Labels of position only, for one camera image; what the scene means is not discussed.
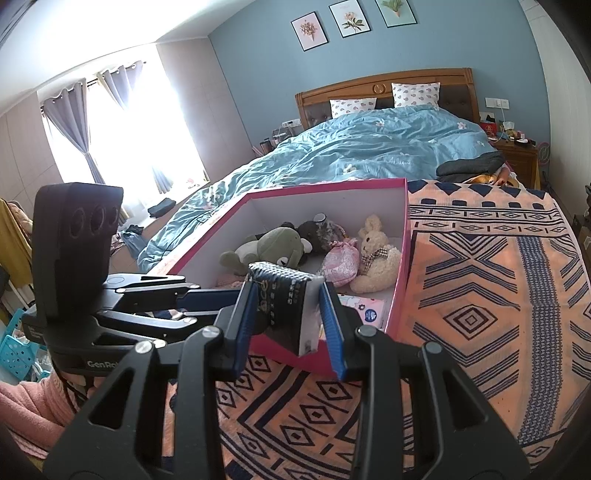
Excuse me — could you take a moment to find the wooden headboard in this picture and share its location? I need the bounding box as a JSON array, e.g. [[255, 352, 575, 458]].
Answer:
[[295, 68, 481, 136]]

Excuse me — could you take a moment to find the green frog plush toy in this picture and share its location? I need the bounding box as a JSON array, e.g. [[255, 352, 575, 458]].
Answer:
[[219, 226, 313, 277]]

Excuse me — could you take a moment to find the person's left forearm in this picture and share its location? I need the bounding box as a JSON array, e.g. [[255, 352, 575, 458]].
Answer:
[[0, 368, 94, 459]]

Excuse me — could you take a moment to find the teal plastic basket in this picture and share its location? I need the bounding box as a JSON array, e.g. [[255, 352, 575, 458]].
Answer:
[[0, 306, 43, 382]]

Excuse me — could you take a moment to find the pink floral drawstring pouch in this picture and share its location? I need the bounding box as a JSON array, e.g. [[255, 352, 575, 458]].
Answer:
[[320, 237, 360, 288]]

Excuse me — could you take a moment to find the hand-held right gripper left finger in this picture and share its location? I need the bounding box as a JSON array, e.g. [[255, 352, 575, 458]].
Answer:
[[44, 277, 259, 480]]

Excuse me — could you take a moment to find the pile of clothes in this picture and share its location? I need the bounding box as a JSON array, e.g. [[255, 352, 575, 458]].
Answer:
[[108, 223, 149, 256]]

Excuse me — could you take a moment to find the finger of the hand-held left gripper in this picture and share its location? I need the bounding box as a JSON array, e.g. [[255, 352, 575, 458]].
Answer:
[[94, 310, 219, 343], [103, 272, 242, 311]]

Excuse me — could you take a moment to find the dark folded cloth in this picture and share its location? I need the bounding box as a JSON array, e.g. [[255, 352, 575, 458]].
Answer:
[[147, 197, 177, 217]]

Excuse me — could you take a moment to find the wooden nightstand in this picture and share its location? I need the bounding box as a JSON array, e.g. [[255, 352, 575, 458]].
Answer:
[[493, 138, 541, 191]]

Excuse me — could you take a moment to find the cream bunny plush toy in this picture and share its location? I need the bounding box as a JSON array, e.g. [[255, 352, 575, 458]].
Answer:
[[349, 214, 402, 294]]

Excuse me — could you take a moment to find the purple curtain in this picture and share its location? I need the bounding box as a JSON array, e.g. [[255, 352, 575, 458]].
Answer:
[[41, 82, 110, 186], [98, 61, 175, 195]]

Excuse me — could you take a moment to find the blue duvet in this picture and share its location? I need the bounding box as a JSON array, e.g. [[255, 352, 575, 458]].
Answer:
[[137, 103, 498, 274]]

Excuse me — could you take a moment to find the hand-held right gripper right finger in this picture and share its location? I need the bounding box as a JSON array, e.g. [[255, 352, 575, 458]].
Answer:
[[318, 279, 530, 480]]

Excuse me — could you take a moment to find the grey furry plush toy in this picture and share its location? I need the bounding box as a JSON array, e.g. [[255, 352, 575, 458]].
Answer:
[[277, 213, 345, 255]]

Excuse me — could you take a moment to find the pink tissue pack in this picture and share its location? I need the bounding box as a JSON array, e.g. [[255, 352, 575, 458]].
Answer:
[[336, 292, 387, 331]]

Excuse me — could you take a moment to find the framed flower picture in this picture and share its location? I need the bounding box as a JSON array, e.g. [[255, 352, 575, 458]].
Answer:
[[291, 12, 328, 52], [375, 0, 415, 29], [328, 1, 369, 38]]

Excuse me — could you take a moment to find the dark bag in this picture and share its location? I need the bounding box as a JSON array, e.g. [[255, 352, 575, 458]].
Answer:
[[573, 184, 591, 251]]

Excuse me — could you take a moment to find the yellow garment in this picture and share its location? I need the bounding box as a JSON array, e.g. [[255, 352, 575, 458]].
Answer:
[[0, 198, 36, 288]]

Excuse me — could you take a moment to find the black tissue pack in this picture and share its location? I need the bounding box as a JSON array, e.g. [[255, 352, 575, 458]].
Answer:
[[245, 261, 324, 357]]

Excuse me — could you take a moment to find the white patterned pillow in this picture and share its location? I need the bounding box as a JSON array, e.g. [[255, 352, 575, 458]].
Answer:
[[391, 82, 441, 109], [329, 97, 378, 120]]

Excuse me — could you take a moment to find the dark grey clothing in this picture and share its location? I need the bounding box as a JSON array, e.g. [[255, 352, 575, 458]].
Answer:
[[436, 152, 507, 182]]

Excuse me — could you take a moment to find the pink cardboard box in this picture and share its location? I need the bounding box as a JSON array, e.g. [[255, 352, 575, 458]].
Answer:
[[165, 179, 410, 377]]

